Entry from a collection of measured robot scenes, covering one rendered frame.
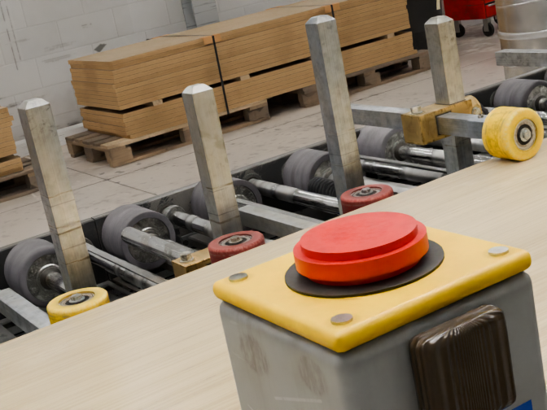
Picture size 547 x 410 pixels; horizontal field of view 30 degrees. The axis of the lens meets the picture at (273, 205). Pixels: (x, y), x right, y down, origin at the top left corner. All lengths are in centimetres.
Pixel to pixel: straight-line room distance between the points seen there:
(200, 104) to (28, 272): 51
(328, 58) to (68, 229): 48
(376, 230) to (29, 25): 747
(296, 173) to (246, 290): 176
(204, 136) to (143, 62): 518
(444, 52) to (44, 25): 622
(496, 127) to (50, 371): 78
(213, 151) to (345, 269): 121
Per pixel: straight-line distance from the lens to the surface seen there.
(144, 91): 665
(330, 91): 159
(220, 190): 150
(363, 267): 29
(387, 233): 30
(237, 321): 31
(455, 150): 176
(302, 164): 206
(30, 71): 775
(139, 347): 115
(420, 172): 196
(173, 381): 105
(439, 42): 172
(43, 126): 139
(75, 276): 143
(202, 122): 148
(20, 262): 183
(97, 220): 200
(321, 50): 158
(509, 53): 222
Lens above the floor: 132
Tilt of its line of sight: 16 degrees down
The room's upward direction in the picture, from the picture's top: 11 degrees counter-clockwise
